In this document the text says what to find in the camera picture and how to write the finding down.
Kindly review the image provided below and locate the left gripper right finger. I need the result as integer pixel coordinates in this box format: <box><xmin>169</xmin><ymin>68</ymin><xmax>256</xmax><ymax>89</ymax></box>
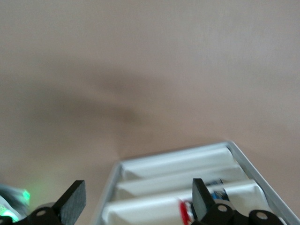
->
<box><xmin>191</xmin><ymin>178</ymin><xmax>235</xmax><ymax>225</ymax></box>

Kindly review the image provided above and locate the white drawer cabinet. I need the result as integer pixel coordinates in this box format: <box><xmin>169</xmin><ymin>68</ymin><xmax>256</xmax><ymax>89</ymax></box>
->
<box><xmin>92</xmin><ymin>140</ymin><xmax>300</xmax><ymax>225</ymax></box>

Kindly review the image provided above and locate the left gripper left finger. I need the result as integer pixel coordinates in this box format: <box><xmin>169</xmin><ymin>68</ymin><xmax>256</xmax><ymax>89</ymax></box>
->
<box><xmin>27</xmin><ymin>180</ymin><xmax>87</xmax><ymax>225</ymax></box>

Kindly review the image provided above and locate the white plastic drawer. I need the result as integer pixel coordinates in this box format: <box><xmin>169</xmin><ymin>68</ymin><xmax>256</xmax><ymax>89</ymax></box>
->
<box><xmin>121</xmin><ymin>147</ymin><xmax>235</xmax><ymax>180</ymax></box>
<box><xmin>114</xmin><ymin>163</ymin><xmax>250</xmax><ymax>201</ymax></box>
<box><xmin>103</xmin><ymin>182</ymin><xmax>267</xmax><ymax>225</ymax></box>

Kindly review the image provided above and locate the red mushroom push button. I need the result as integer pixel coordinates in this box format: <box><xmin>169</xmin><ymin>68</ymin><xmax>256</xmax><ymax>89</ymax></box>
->
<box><xmin>178</xmin><ymin>178</ymin><xmax>229</xmax><ymax>225</ymax></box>

